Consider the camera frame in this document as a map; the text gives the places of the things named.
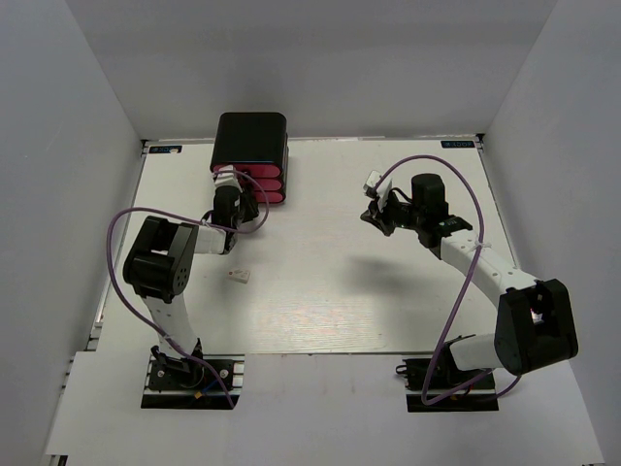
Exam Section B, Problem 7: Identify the black drawer cabinet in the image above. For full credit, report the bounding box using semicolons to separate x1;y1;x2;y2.
211;112;289;198

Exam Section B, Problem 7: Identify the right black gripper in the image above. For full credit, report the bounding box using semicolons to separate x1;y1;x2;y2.
362;189;425;236

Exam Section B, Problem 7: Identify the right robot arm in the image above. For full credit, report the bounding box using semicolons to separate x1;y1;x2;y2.
361;171;578;387

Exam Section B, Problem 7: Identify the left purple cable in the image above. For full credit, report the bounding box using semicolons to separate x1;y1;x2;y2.
107;169;271;409

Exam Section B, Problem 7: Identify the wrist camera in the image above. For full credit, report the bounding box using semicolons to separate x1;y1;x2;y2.
363;170;393;212
212;165;242;191

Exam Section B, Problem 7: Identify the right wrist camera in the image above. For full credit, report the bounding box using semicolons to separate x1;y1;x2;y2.
363;170;393;212

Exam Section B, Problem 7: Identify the pink drawer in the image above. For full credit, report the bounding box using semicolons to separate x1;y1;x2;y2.
254;190;285;205
211;164;281;179
242;179;282;191

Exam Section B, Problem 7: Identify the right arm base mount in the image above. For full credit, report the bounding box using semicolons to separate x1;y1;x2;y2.
395;357;499;414

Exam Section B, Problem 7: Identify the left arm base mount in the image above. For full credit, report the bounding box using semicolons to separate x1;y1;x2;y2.
141;346;245;411

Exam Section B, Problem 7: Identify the pink bottom drawer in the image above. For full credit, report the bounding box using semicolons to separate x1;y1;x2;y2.
254;190;285;205

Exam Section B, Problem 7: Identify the white staples box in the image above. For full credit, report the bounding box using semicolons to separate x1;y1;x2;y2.
227;268;251;283

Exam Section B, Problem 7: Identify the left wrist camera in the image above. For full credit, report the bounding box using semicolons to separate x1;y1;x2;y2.
212;165;242;191

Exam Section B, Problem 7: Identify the pink top drawer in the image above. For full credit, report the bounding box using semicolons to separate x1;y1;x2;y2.
211;164;281;179

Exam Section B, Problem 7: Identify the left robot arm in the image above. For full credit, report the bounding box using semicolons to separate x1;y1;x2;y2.
122;185;259;387

